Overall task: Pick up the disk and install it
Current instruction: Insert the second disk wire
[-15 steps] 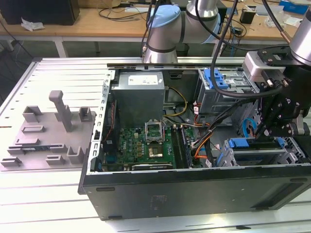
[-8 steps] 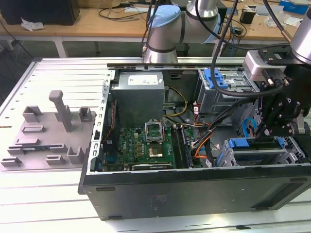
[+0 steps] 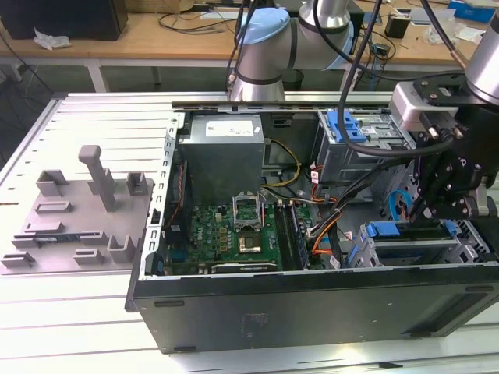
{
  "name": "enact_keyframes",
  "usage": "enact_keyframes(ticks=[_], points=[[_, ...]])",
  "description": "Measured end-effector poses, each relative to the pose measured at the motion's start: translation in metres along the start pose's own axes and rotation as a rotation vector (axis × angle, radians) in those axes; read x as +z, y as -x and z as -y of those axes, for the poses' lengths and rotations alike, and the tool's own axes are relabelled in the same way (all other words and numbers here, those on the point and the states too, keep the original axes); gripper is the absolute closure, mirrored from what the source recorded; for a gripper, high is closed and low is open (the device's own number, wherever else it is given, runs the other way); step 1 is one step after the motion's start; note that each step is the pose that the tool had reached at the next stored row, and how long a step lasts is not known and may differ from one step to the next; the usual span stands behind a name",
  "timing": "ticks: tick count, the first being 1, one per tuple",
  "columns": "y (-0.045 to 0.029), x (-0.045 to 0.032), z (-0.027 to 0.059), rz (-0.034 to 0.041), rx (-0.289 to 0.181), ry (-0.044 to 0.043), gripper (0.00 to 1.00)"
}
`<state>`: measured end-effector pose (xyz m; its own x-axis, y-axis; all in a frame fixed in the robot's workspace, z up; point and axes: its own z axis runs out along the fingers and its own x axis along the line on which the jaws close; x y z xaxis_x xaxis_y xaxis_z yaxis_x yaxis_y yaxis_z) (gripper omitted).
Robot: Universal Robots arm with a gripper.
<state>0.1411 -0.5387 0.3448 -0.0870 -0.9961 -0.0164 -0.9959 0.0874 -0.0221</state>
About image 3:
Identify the grey power supply unit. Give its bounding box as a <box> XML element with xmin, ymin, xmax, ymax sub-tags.
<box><xmin>177</xmin><ymin>114</ymin><xmax>270</xmax><ymax>196</ymax></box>

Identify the crumpled white paper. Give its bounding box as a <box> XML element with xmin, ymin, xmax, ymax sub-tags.
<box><xmin>33</xmin><ymin>26</ymin><xmax>73</xmax><ymax>51</ymax></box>

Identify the black PC case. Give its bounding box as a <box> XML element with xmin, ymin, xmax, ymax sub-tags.
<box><xmin>124</xmin><ymin>100</ymin><xmax>499</xmax><ymax>355</ymax></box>

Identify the silver flat device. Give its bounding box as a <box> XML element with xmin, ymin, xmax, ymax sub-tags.
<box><xmin>409</xmin><ymin>7</ymin><xmax>456</xmax><ymax>26</ymax></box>

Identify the blue plastic drive latch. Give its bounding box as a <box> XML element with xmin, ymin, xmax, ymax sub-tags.
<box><xmin>327</xmin><ymin>111</ymin><xmax>368</xmax><ymax>144</ymax></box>

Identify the black cube box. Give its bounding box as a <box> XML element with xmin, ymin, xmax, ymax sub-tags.
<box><xmin>349</xmin><ymin>9</ymin><xmax>366</xmax><ymax>44</ymax></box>

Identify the grey orange wire bundle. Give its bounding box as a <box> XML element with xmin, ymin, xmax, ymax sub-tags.
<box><xmin>261</xmin><ymin>185</ymin><xmax>338</xmax><ymax>206</ymax></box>

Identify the clear plastic bag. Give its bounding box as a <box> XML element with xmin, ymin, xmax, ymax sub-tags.
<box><xmin>424</xmin><ymin>17</ymin><xmax>459</xmax><ymax>44</ymax></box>

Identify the metal locking lever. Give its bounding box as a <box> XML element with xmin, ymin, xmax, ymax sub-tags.
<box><xmin>259</xmin><ymin>190</ymin><xmax>270</xmax><ymax>231</ymax></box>

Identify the black case fan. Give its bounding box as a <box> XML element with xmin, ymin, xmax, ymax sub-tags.
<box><xmin>170</xmin><ymin>157</ymin><xmax>194</xmax><ymax>242</ymax></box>

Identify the metal disk bay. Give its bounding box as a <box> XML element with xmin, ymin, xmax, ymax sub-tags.
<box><xmin>348</xmin><ymin>220</ymin><xmax>483</xmax><ymax>269</ymax></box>

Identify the black cable silver plug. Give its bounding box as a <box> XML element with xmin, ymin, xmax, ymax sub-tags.
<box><xmin>227</xmin><ymin>0</ymin><xmax>260</xmax><ymax>85</ymax></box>

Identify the blue wire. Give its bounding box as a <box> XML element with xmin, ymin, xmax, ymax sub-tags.
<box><xmin>389</xmin><ymin>189</ymin><xmax>411</xmax><ymax>224</ymax></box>

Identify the RAM stick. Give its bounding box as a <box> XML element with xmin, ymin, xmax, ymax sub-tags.
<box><xmin>34</xmin><ymin>233</ymin><xmax>83</xmax><ymax>245</ymax></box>

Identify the wooden desk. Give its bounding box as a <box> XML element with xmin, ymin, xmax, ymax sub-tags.
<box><xmin>0</xmin><ymin>0</ymin><xmax>499</xmax><ymax>73</ymax></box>

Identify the yellow black wire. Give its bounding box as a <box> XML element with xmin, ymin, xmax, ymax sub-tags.
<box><xmin>261</xmin><ymin>139</ymin><xmax>302</xmax><ymax>196</ymax></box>

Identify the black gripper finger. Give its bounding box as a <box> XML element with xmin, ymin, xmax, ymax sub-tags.
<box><xmin>423</xmin><ymin>185</ymin><xmax>479</xmax><ymax>231</ymax></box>
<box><xmin>407</xmin><ymin>132</ymin><xmax>456</xmax><ymax>228</ymax></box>

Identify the black camera cable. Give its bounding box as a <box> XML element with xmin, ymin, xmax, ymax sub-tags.
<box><xmin>337</xmin><ymin>0</ymin><xmax>445</xmax><ymax>155</ymax></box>

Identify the black cable bundle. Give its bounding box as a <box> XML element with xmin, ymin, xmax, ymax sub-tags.
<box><xmin>327</xmin><ymin>153</ymin><xmax>420</xmax><ymax>270</ymax></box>

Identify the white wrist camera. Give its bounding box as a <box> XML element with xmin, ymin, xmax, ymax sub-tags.
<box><xmin>389</xmin><ymin>81</ymin><xmax>461</xmax><ymax>129</ymax></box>

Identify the metal optical drive cage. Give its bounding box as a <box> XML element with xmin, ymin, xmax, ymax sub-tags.
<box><xmin>314</xmin><ymin>110</ymin><xmax>418</xmax><ymax>196</ymax></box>

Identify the grey parts rack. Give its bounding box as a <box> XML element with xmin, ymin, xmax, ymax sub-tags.
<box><xmin>0</xmin><ymin>143</ymin><xmax>155</xmax><ymax>276</ymax></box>

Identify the metal socket cover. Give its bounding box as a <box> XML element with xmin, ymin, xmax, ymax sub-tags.
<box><xmin>232</xmin><ymin>192</ymin><xmax>263</xmax><ymax>231</ymax></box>

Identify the blue cardboard box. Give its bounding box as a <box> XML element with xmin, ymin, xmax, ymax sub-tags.
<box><xmin>448</xmin><ymin>0</ymin><xmax>496</xmax><ymax>24</ymax></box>

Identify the green motherboard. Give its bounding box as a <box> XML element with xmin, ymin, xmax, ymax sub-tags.
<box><xmin>163</xmin><ymin>202</ymin><xmax>313</xmax><ymax>273</ymax></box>

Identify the CPU socket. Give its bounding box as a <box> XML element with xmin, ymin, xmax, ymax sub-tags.
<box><xmin>236</xmin><ymin>231</ymin><xmax>263</xmax><ymax>254</ymax></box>

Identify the large black box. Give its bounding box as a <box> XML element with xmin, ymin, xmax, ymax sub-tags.
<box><xmin>0</xmin><ymin>0</ymin><xmax>129</xmax><ymax>42</ymax></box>

